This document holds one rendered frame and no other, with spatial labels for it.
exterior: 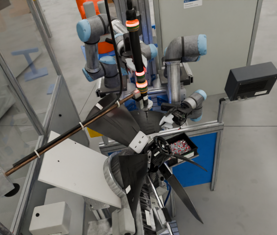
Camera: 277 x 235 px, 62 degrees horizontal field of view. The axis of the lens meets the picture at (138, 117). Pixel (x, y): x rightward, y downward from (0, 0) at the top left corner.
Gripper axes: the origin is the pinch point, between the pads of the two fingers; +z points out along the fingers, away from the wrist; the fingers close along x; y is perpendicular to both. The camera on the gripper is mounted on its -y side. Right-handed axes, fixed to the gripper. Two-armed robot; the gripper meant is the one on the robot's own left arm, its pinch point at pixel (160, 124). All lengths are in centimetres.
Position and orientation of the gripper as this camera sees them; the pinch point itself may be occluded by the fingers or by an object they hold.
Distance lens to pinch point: 123.8
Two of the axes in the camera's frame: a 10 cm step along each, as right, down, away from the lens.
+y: 7.0, 4.7, -5.4
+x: 0.7, 7.1, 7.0
